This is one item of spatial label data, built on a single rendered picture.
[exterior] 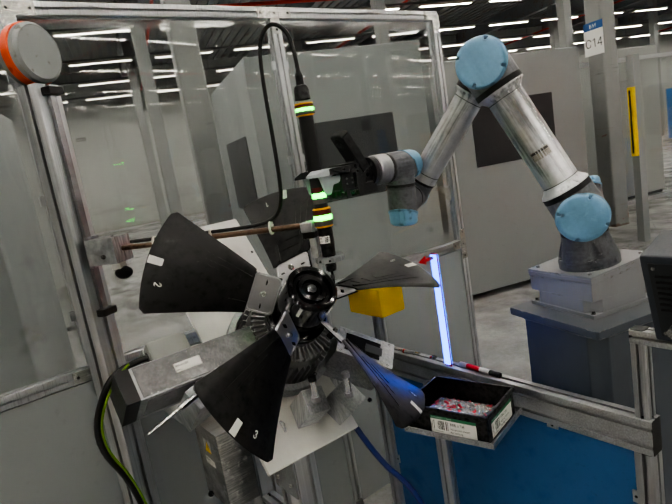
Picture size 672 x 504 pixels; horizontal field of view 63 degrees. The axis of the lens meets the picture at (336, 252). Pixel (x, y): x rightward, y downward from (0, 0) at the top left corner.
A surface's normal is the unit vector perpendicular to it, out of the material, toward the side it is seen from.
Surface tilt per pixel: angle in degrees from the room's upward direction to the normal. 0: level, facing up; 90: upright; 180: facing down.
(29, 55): 90
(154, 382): 50
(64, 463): 90
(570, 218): 99
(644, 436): 90
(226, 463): 90
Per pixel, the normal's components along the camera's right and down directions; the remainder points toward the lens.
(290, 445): 0.36, -0.59
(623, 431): -0.78, 0.23
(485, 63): -0.42, 0.14
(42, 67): 0.94, -0.10
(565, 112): 0.35, 0.11
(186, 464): 0.60, 0.04
